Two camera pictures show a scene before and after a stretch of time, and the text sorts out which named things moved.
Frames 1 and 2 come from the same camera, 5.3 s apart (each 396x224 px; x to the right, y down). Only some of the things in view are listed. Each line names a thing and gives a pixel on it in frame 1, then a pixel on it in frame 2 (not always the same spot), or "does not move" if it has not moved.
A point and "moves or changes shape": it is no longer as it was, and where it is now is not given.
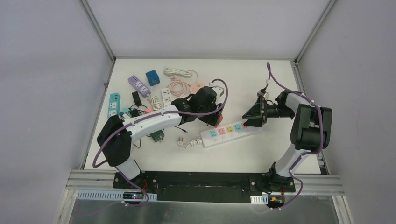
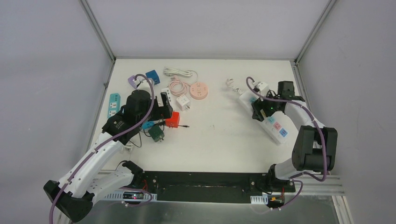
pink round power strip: x=194 y=87 does not move
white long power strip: x=216 y=136 -> x=273 y=123
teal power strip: x=114 y=104 does not move
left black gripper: x=215 y=114 -> x=166 y=109
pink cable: x=174 y=80 does not move
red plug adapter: x=221 y=118 moves or changes shape
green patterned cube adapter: x=157 y=136 does not move
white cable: x=169 y=71 does not move
